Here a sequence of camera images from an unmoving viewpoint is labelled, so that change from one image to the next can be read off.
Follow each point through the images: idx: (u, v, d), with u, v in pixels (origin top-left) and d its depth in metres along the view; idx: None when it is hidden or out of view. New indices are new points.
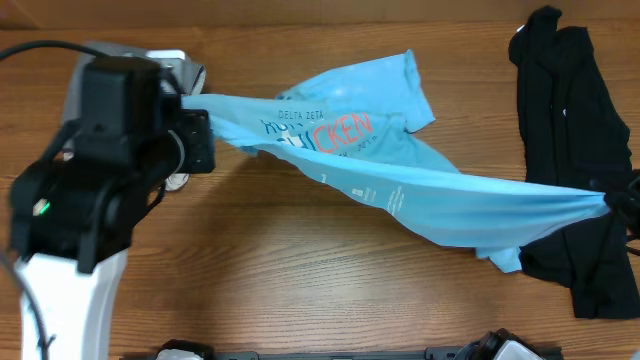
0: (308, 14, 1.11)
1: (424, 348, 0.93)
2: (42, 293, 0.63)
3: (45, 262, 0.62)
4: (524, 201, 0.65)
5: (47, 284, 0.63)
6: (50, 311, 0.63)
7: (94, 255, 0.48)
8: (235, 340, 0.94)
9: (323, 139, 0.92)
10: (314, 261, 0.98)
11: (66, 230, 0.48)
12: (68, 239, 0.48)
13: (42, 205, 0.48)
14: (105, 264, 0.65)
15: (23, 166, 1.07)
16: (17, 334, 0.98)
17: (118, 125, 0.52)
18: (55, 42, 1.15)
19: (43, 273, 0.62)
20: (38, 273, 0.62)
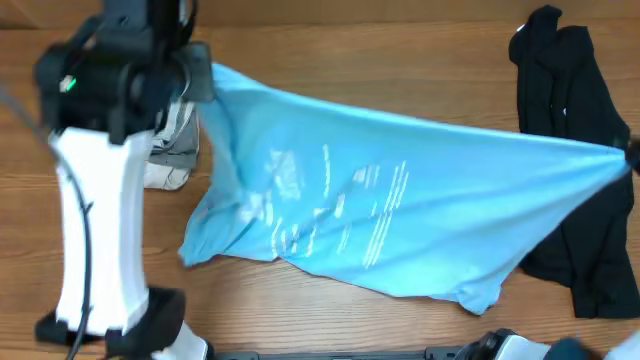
0: (308, 12, 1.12)
1: (423, 349, 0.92)
2: (82, 166, 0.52)
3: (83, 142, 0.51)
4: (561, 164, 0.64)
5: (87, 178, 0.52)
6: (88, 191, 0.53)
7: (123, 127, 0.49)
8: (235, 340, 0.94)
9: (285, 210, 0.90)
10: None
11: (95, 85, 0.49)
12: (104, 113, 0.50)
13: (69, 81, 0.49)
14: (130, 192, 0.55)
15: (22, 166, 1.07)
16: (15, 334, 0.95)
17: (141, 14, 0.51)
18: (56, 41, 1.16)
19: (84, 158, 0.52)
20: (68, 155, 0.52)
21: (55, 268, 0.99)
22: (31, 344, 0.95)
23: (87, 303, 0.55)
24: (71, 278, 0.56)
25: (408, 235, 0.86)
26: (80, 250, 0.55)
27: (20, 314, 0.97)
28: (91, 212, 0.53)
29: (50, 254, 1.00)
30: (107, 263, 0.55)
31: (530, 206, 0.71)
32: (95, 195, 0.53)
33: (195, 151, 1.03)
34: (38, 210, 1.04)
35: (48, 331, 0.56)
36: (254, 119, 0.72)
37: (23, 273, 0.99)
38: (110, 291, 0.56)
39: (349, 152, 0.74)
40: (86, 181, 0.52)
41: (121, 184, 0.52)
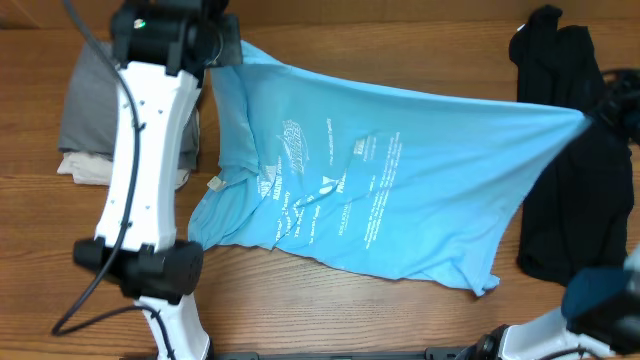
0: (308, 12, 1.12)
1: (423, 349, 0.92)
2: (138, 89, 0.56)
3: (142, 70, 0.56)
4: (523, 131, 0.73)
5: (138, 90, 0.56)
6: (143, 104, 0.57)
7: (180, 59, 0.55)
8: (235, 340, 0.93)
9: (290, 184, 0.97)
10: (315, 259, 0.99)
11: (156, 43, 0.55)
12: (167, 47, 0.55)
13: (140, 22, 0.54)
14: (177, 124, 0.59)
15: (22, 166, 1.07)
16: (15, 334, 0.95)
17: None
18: (56, 42, 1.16)
19: (142, 80, 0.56)
20: (132, 81, 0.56)
21: (55, 268, 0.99)
22: (31, 344, 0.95)
23: (126, 218, 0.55)
24: (116, 194, 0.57)
25: (407, 206, 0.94)
26: (130, 159, 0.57)
27: (20, 314, 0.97)
28: (142, 132, 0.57)
29: (49, 254, 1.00)
30: (149, 180, 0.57)
31: (510, 166, 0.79)
32: (147, 115, 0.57)
33: (194, 150, 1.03)
34: (38, 210, 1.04)
35: (83, 254, 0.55)
36: (267, 94, 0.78)
37: (23, 273, 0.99)
38: (145, 205, 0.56)
39: (348, 127, 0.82)
40: (144, 104, 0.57)
41: (170, 103, 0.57)
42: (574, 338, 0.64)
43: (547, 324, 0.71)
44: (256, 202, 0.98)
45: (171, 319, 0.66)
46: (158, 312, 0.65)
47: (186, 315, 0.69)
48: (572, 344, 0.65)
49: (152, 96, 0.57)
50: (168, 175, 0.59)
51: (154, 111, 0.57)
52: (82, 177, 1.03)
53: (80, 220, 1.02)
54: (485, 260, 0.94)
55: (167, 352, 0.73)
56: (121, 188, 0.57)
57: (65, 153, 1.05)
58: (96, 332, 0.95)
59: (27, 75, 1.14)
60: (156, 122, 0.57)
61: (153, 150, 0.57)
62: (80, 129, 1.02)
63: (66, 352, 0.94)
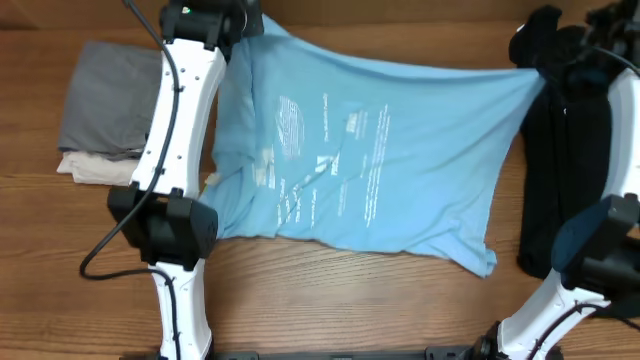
0: (308, 12, 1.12)
1: (424, 348, 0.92)
2: (182, 60, 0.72)
3: (184, 46, 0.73)
4: (487, 91, 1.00)
5: (182, 60, 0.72)
6: (183, 72, 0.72)
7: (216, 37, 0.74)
8: (234, 340, 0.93)
9: (287, 167, 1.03)
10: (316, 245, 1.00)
11: (198, 26, 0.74)
12: (207, 29, 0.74)
13: (187, 10, 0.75)
14: (211, 86, 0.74)
15: (22, 166, 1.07)
16: (14, 334, 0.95)
17: None
18: (56, 42, 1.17)
19: (186, 56, 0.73)
20: (176, 54, 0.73)
21: (54, 267, 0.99)
22: (30, 344, 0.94)
23: (160, 165, 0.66)
24: (152, 146, 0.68)
25: (397, 186, 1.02)
26: (167, 116, 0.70)
27: (19, 313, 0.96)
28: (180, 93, 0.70)
29: (49, 253, 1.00)
30: (185, 132, 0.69)
31: (479, 121, 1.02)
32: (186, 81, 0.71)
33: None
34: (37, 209, 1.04)
35: (116, 196, 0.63)
36: (279, 76, 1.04)
37: (22, 272, 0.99)
38: (178, 155, 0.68)
39: (345, 99, 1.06)
40: (185, 72, 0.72)
41: (206, 72, 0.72)
42: (571, 296, 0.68)
43: (538, 300, 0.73)
44: (253, 187, 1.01)
45: (183, 289, 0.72)
46: (172, 279, 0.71)
47: (196, 289, 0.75)
48: (570, 304, 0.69)
49: (191, 67, 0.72)
50: (200, 131, 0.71)
51: (191, 77, 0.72)
52: (82, 176, 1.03)
53: (80, 219, 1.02)
54: (481, 228, 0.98)
55: (173, 335, 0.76)
56: (158, 137, 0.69)
57: (65, 153, 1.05)
58: (96, 331, 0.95)
59: (26, 74, 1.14)
60: (193, 86, 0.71)
61: (190, 105, 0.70)
62: (81, 131, 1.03)
63: (65, 352, 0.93)
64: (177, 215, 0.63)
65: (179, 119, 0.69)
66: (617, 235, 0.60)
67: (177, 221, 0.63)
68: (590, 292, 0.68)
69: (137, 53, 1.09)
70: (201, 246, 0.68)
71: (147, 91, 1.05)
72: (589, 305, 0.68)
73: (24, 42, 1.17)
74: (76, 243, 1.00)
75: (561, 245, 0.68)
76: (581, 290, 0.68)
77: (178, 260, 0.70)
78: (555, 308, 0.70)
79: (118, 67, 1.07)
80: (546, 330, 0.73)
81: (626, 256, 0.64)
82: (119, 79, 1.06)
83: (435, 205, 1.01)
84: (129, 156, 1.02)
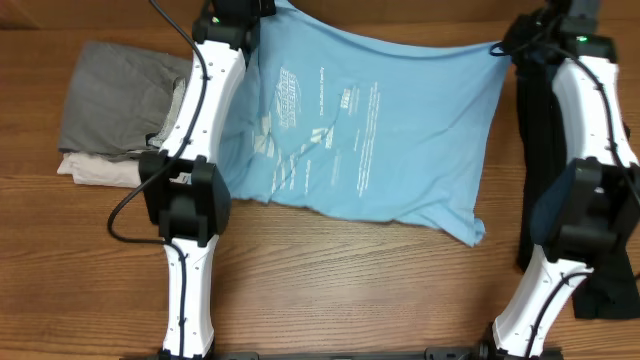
0: (309, 12, 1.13)
1: (424, 349, 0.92)
2: (211, 56, 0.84)
3: (211, 46, 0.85)
4: (465, 69, 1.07)
5: (211, 57, 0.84)
6: (211, 65, 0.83)
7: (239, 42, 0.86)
8: (235, 340, 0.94)
9: (282, 137, 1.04)
10: (308, 212, 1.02)
11: (225, 33, 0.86)
12: (230, 33, 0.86)
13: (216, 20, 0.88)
14: (235, 77, 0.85)
15: (22, 166, 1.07)
16: (15, 335, 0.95)
17: None
18: (56, 42, 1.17)
19: (214, 53, 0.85)
20: (207, 53, 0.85)
21: (55, 268, 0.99)
22: (30, 344, 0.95)
23: (188, 136, 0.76)
24: (181, 121, 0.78)
25: (391, 156, 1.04)
26: (194, 100, 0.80)
27: (20, 314, 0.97)
28: (207, 81, 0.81)
29: (49, 254, 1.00)
30: (210, 112, 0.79)
31: (460, 98, 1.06)
32: (214, 72, 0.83)
33: None
34: (37, 210, 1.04)
35: (146, 162, 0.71)
36: (281, 45, 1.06)
37: (23, 274, 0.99)
38: (203, 130, 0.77)
39: (341, 74, 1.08)
40: (213, 66, 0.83)
41: (230, 66, 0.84)
42: (557, 270, 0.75)
43: (526, 283, 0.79)
44: (249, 152, 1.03)
45: (195, 267, 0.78)
46: (185, 257, 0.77)
47: (206, 272, 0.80)
48: (556, 279, 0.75)
49: (217, 62, 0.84)
50: (222, 114, 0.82)
51: (218, 70, 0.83)
52: (82, 177, 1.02)
53: (80, 220, 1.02)
54: (470, 197, 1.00)
55: (180, 319, 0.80)
56: (187, 114, 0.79)
57: (65, 153, 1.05)
58: (97, 332, 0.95)
59: (26, 75, 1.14)
60: (221, 77, 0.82)
61: (215, 90, 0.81)
62: (82, 131, 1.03)
63: (66, 353, 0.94)
64: (201, 181, 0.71)
65: (207, 99, 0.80)
66: (586, 195, 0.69)
67: (201, 186, 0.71)
68: (572, 261, 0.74)
69: (136, 54, 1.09)
70: (218, 222, 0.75)
71: (147, 91, 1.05)
72: (573, 276, 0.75)
73: (23, 41, 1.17)
74: (76, 244, 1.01)
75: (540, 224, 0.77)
76: (564, 261, 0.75)
77: (193, 237, 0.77)
78: (543, 284, 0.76)
79: (118, 68, 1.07)
80: (539, 312, 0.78)
81: (597, 221, 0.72)
82: (119, 80, 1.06)
83: (425, 175, 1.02)
84: (129, 157, 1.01)
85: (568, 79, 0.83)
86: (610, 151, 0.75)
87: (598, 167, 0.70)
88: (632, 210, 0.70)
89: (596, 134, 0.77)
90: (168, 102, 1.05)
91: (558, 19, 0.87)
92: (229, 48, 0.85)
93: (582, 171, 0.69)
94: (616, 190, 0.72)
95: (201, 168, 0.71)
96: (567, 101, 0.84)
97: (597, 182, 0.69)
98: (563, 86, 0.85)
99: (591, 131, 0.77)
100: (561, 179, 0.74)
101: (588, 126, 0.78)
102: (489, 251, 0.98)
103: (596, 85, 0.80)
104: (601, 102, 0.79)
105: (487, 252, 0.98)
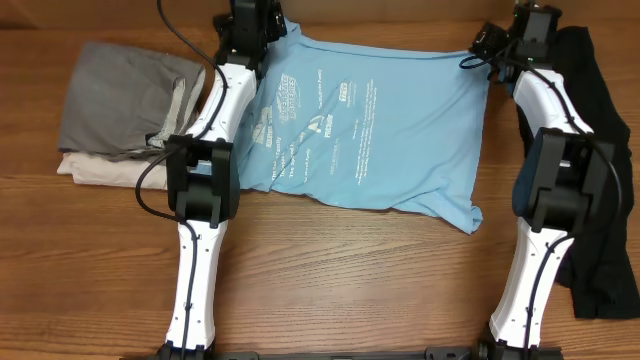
0: (309, 13, 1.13)
1: (423, 349, 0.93)
2: (229, 71, 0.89)
3: (229, 65, 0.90)
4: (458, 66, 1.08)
5: (230, 73, 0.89)
6: (231, 78, 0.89)
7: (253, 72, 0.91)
8: (235, 340, 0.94)
9: (282, 130, 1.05)
10: (308, 200, 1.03)
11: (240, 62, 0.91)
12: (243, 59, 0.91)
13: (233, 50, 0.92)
14: (250, 87, 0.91)
15: (22, 166, 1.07)
16: (15, 334, 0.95)
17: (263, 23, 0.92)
18: (55, 42, 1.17)
19: (233, 69, 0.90)
20: (226, 69, 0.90)
21: (54, 268, 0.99)
22: (31, 344, 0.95)
23: (210, 123, 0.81)
24: (204, 114, 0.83)
25: (390, 149, 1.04)
26: (214, 100, 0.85)
27: (19, 314, 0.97)
28: (227, 90, 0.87)
29: (49, 254, 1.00)
30: (228, 108, 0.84)
31: (454, 89, 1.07)
32: (233, 83, 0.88)
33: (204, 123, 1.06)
34: (37, 210, 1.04)
35: (172, 140, 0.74)
36: (278, 48, 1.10)
37: (22, 274, 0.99)
38: (223, 121, 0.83)
39: (338, 71, 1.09)
40: (232, 79, 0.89)
41: (246, 80, 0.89)
42: (542, 240, 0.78)
43: (516, 265, 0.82)
44: (251, 143, 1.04)
45: (205, 250, 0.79)
46: (197, 239, 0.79)
47: (214, 258, 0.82)
48: (543, 250, 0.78)
49: (236, 75, 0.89)
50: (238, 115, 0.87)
51: (236, 82, 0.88)
52: (82, 177, 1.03)
53: (79, 219, 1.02)
54: (467, 187, 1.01)
55: (186, 305, 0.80)
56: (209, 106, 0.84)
57: (64, 153, 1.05)
58: (96, 332, 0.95)
59: (26, 75, 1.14)
60: (239, 87, 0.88)
61: (233, 93, 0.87)
62: (82, 131, 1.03)
63: (66, 352, 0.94)
64: (222, 160, 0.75)
65: (227, 98, 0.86)
66: (553, 160, 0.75)
67: (222, 165, 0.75)
68: (555, 230, 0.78)
69: (137, 53, 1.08)
70: (232, 203, 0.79)
71: (147, 91, 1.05)
72: (558, 243, 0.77)
73: (23, 41, 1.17)
74: (76, 244, 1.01)
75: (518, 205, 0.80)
76: (547, 230, 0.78)
77: (206, 219, 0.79)
78: (531, 257, 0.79)
79: (118, 67, 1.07)
80: (531, 289, 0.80)
81: (570, 189, 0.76)
82: (119, 79, 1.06)
83: (424, 166, 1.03)
84: (129, 157, 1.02)
85: (525, 82, 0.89)
86: (569, 123, 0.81)
87: (560, 134, 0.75)
88: (597, 172, 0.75)
89: (555, 113, 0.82)
90: (168, 102, 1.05)
91: (515, 42, 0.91)
92: (245, 68, 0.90)
93: (548, 135, 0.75)
94: (581, 159, 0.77)
95: (221, 148, 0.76)
96: (528, 103, 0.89)
97: (561, 146, 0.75)
98: (523, 93, 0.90)
99: (551, 112, 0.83)
100: (530, 155, 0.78)
101: (548, 107, 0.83)
102: (489, 251, 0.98)
103: (549, 82, 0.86)
104: (553, 95, 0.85)
105: (487, 251, 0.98)
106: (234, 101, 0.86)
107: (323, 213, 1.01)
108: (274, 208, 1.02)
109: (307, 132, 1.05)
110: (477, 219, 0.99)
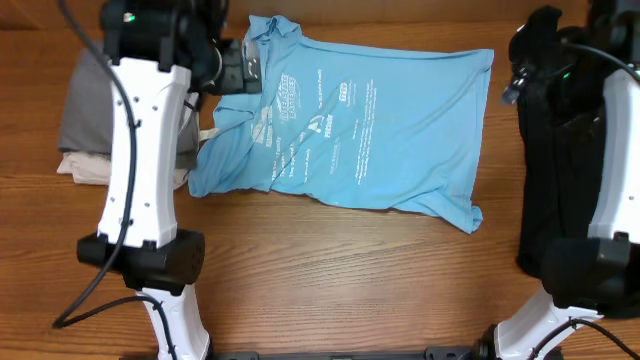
0: (309, 12, 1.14)
1: (424, 349, 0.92)
2: (133, 85, 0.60)
3: (133, 66, 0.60)
4: (458, 69, 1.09)
5: (133, 87, 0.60)
6: (137, 101, 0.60)
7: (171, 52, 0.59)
8: (235, 340, 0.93)
9: (281, 130, 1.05)
10: (308, 199, 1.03)
11: (150, 36, 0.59)
12: (158, 39, 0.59)
13: (129, 16, 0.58)
14: (177, 94, 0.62)
15: (22, 166, 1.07)
16: (15, 334, 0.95)
17: None
18: (55, 42, 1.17)
19: (139, 80, 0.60)
20: (126, 80, 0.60)
21: (54, 267, 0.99)
22: (30, 344, 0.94)
23: (127, 218, 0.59)
24: (115, 192, 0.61)
25: (389, 148, 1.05)
26: (126, 157, 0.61)
27: (20, 314, 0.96)
28: (137, 128, 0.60)
29: (49, 254, 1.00)
30: (148, 174, 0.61)
31: (454, 89, 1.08)
32: (142, 112, 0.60)
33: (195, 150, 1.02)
34: (37, 209, 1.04)
35: (83, 251, 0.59)
36: (278, 50, 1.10)
37: (22, 274, 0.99)
38: (146, 202, 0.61)
39: (337, 71, 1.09)
40: (138, 101, 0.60)
41: (164, 100, 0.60)
42: (564, 312, 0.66)
43: (533, 311, 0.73)
44: (251, 145, 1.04)
45: (172, 311, 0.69)
46: (160, 303, 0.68)
47: (187, 308, 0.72)
48: (563, 319, 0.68)
49: (147, 95, 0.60)
50: (166, 167, 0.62)
51: (148, 107, 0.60)
52: (82, 177, 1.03)
53: (80, 219, 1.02)
54: (467, 187, 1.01)
55: (169, 347, 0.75)
56: (123, 166, 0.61)
57: (64, 153, 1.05)
58: (96, 332, 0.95)
59: (25, 75, 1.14)
60: (153, 120, 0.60)
61: (149, 143, 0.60)
62: (81, 131, 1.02)
63: (66, 352, 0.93)
64: (152, 269, 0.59)
65: (142, 158, 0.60)
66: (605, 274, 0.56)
67: (155, 273, 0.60)
68: (583, 309, 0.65)
69: None
70: (188, 276, 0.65)
71: None
72: (582, 320, 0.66)
73: (23, 42, 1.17)
74: (76, 243, 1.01)
75: (552, 272, 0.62)
76: (574, 308, 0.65)
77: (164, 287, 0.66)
78: (549, 321, 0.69)
79: None
80: (541, 338, 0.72)
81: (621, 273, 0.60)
82: None
83: (425, 168, 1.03)
84: None
85: (621, 96, 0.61)
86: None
87: (625, 250, 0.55)
88: None
89: (631, 195, 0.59)
90: None
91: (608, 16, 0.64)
92: (157, 68, 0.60)
93: (606, 258, 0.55)
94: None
95: (148, 256, 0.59)
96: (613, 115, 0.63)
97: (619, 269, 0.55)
98: (614, 94, 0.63)
99: (629, 191, 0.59)
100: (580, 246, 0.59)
101: (628, 179, 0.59)
102: (489, 251, 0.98)
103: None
104: None
105: (486, 251, 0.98)
106: (154, 155, 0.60)
107: (322, 213, 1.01)
108: (273, 208, 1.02)
109: (307, 132, 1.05)
110: (477, 219, 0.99)
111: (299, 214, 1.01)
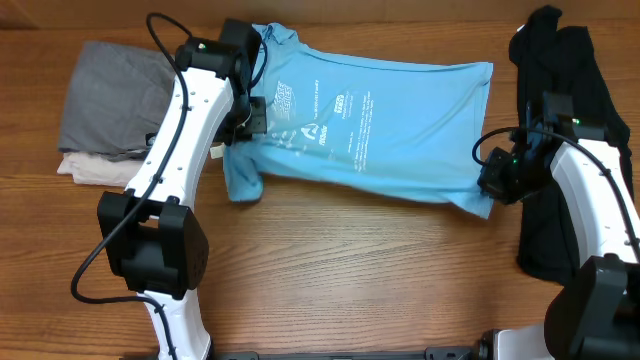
0: (310, 12, 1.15)
1: (423, 349, 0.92)
2: (198, 86, 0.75)
3: (196, 73, 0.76)
4: (458, 73, 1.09)
5: (194, 85, 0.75)
6: (193, 95, 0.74)
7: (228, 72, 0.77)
8: (235, 339, 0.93)
9: (279, 128, 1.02)
10: (309, 200, 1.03)
11: (210, 64, 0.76)
12: (215, 65, 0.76)
13: (202, 46, 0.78)
14: (224, 101, 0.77)
15: (22, 166, 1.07)
16: (15, 334, 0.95)
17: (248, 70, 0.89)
18: (57, 43, 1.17)
19: (199, 82, 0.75)
20: (189, 82, 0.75)
21: (55, 267, 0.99)
22: (31, 344, 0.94)
23: (159, 174, 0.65)
24: (152, 156, 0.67)
25: (387, 151, 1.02)
26: (171, 132, 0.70)
27: (19, 314, 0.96)
28: (188, 112, 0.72)
29: (49, 254, 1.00)
30: (186, 147, 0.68)
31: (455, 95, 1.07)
32: (195, 102, 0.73)
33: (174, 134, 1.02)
34: (37, 210, 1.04)
35: (108, 203, 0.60)
36: (276, 59, 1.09)
37: (23, 274, 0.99)
38: (178, 167, 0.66)
39: (336, 84, 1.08)
40: (194, 94, 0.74)
41: (215, 96, 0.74)
42: None
43: (537, 340, 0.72)
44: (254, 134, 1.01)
45: (174, 314, 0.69)
46: (162, 307, 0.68)
47: (189, 311, 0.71)
48: None
49: (202, 90, 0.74)
50: (199, 155, 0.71)
51: (200, 99, 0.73)
52: (82, 177, 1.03)
53: (80, 219, 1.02)
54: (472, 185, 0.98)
55: (169, 349, 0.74)
56: (165, 140, 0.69)
57: (64, 153, 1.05)
58: (96, 332, 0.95)
59: (26, 75, 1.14)
60: (202, 110, 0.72)
61: (194, 127, 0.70)
62: (81, 131, 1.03)
63: (66, 352, 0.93)
64: (172, 230, 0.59)
65: (186, 135, 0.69)
66: (608, 306, 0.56)
67: (170, 232, 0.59)
68: None
69: (136, 55, 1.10)
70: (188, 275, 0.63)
71: (147, 92, 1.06)
72: None
73: (23, 42, 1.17)
74: (76, 243, 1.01)
75: (557, 325, 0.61)
76: None
77: (166, 290, 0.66)
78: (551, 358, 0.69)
79: (118, 67, 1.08)
80: None
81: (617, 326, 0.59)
82: (119, 80, 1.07)
83: (426, 174, 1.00)
84: (129, 157, 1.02)
85: (571, 166, 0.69)
86: (631, 246, 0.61)
87: (621, 267, 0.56)
88: None
89: (607, 224, 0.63)
90: (168, 102, 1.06)
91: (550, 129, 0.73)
92: (216, 75, 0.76)
93: (605, 274, 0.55)
94: None
95: (170, 211, 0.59)
96: (570, 189, 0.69)
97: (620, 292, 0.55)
98: (562, 168, 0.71)
99: (603, 221, 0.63)
100: (575, 284, 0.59)
101: (601, 215, 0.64)
102: (489, 251, 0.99)
103: (603, 169, 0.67)
104: (609, 191, 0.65)
105: (487, 251, 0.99)
106: (198, 130, 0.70)
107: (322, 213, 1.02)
108: (272, 211, 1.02)
109: (303, 134, 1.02)
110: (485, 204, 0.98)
111: (299, 214, 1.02)
